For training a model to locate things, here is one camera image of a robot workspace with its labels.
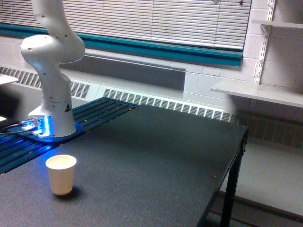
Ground white desk corner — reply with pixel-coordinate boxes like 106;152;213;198
0;74;19;85

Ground white shelf bracket rail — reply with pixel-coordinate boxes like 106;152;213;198
253;0;276;85

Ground white wall shelf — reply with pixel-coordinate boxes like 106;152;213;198
211;80;303;108
252;20;303;29

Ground white window blinds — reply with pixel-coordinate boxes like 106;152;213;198
0;0;252;51

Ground upper white wall shelf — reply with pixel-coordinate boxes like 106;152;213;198
252;20;303;29

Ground black table leg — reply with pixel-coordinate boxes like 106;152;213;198
220;129;248;227

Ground lower white wall shelf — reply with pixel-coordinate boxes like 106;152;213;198
211;80;303;108

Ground black cables at base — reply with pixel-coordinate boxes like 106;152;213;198
0;121;33;135

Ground blue slatted rail panel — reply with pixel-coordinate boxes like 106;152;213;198
0;98;138;174

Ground white paper cup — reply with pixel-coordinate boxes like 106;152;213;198
45;155;77;196

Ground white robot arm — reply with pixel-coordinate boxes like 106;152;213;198
21;0;85;139

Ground teal window sill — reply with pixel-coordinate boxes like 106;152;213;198
0;23;244;67

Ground white radiator grille cover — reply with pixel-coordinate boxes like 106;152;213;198
0;66;239;123

